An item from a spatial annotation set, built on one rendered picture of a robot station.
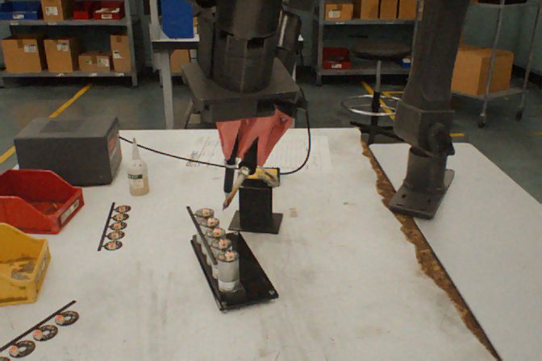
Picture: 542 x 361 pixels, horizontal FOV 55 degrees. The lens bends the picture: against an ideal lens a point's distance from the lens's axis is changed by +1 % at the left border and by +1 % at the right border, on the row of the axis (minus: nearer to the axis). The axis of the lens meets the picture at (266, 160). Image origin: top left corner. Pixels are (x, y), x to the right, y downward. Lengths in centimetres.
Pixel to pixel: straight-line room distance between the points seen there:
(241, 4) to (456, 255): 47
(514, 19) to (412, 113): 489
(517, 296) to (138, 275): 46
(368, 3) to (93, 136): 407
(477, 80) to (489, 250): 317
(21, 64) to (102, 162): 422
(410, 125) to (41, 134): 61
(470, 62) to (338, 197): 313
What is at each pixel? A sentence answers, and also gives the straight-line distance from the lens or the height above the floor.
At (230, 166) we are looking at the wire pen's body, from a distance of 57.
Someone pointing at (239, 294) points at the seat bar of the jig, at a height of 77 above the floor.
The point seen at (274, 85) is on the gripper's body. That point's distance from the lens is 50.
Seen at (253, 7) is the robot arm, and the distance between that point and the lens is 45.
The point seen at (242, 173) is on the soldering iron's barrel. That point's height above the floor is 87.
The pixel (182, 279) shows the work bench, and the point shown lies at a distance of 68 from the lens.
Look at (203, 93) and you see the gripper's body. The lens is 48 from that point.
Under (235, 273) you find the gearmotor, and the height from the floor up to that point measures 79.
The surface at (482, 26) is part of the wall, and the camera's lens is 560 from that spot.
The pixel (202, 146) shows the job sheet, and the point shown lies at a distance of 111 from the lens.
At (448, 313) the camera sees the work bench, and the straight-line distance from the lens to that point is 65.
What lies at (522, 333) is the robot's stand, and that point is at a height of 75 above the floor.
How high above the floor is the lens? 113
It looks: 22 degrees down
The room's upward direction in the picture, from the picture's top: straight up
